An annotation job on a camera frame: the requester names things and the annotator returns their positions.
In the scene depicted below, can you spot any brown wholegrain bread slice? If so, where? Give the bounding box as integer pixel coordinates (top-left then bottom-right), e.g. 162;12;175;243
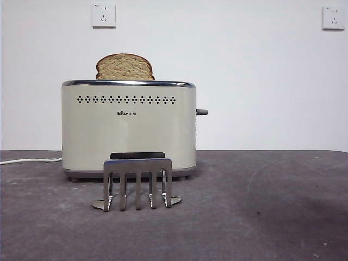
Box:
95;53;156;81

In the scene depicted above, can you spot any cream two-slot toaster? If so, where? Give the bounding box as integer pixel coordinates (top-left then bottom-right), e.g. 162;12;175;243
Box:
61;79;197;182

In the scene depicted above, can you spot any shiny metal toast rack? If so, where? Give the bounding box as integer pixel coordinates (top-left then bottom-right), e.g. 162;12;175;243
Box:
91;151;182;212

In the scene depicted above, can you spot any white wall socket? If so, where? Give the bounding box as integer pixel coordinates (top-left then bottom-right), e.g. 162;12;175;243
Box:
91;3;117;29
322;5;346;31

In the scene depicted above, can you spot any white power cable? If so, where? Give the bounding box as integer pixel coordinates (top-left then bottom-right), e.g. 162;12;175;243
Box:
0;157;63;165

